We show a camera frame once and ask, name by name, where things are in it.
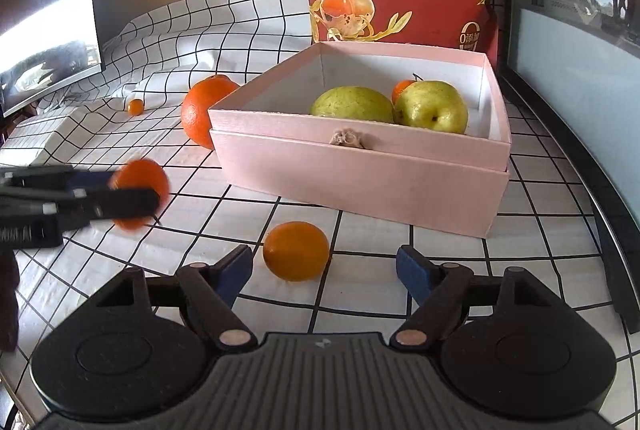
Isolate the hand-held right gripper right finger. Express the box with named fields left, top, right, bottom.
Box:
left=390, top=245, right=548, bottom=353

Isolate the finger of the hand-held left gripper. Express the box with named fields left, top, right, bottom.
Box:
left=0, top=187, right=162, bottom=231
left=0, top=166, right=119, bottom=194

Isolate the smooth small orange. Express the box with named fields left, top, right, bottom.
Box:
left=262, top=221, right=331, bottom=282

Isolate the mandarin orange with stem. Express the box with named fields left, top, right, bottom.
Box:
left=391, top=74, right=418, bottom=105

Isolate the white black-grid tablecloth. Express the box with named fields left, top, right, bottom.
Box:
left=0, top=0, right=640, bottom=430

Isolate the large orange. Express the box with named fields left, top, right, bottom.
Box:
left=181, top=76, right=241, bottom=151

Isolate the black computer monitor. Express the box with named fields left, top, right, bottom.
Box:
left=0, top=0, right=106, bottom=118

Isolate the green oval pear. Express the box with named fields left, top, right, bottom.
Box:
left=310, top=86, right=396, bottom=123

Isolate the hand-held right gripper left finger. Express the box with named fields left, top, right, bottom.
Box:
left=97, top=245, right=258, bottom=353

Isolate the yellow-green round pear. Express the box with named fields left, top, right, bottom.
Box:
left=392, top=80, right=470, bottom=135

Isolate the pink cardboard box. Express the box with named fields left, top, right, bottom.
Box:
left=207, top=41, right=512, bottom=239

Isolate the computer monitor right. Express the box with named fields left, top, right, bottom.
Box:
left=492, top=0, right=640, bottom=321

